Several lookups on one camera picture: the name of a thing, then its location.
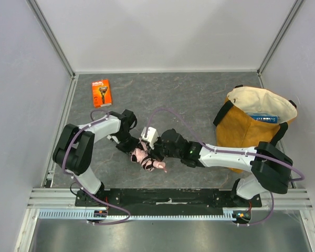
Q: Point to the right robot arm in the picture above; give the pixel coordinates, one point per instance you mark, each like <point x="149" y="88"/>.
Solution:
<point x="268" y="167"/>

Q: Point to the white slotted cable duct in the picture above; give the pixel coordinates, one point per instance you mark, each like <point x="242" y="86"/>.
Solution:
<point x="94" y="214"/>

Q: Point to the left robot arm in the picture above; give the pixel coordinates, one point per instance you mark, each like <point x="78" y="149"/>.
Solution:
<point x="74" y="149"/>

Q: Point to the pink folding umbrella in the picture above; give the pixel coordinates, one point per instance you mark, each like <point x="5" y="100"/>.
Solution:
<point x="141" y="156"/>

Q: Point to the orange Gillette razor box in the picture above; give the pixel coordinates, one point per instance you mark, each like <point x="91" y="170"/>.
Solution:
<point x="101" y="93"/>

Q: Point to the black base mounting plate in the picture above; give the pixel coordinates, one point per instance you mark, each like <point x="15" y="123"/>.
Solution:
<point x="172" y="201"/>

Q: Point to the blue Harry's razor box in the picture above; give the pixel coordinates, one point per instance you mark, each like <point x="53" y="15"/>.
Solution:
<point x="264" y="117"/>

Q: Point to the orange canvas tote bag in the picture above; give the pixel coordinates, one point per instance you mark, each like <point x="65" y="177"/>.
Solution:
<point x="236" y="128"/>

